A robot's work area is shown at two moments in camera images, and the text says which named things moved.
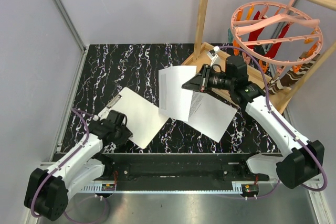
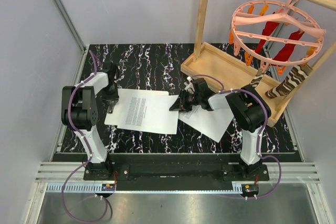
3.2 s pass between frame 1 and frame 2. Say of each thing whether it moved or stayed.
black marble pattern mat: stayed
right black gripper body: moved
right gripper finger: moved
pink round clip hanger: stayed
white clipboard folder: moved
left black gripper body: moved
